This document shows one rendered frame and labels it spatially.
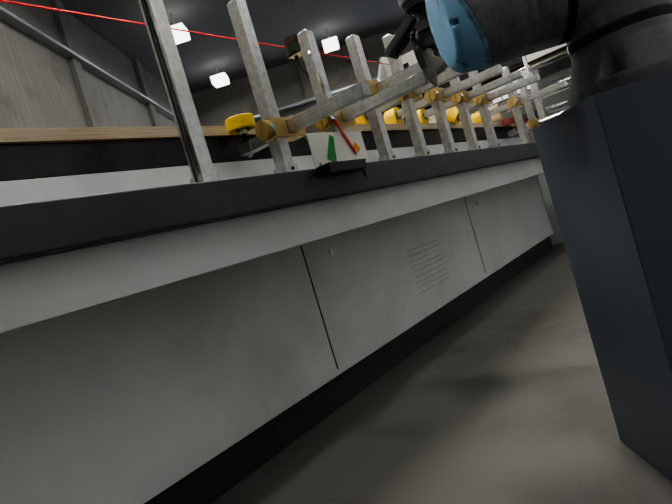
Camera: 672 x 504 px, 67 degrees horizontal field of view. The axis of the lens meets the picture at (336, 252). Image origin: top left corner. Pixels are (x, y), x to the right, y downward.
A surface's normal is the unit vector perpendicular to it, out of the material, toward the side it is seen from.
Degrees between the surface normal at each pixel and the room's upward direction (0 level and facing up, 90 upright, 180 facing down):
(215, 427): 90
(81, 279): 90
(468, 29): 114
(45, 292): 90
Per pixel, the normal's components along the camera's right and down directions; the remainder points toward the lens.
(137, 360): 0.76, -0.21
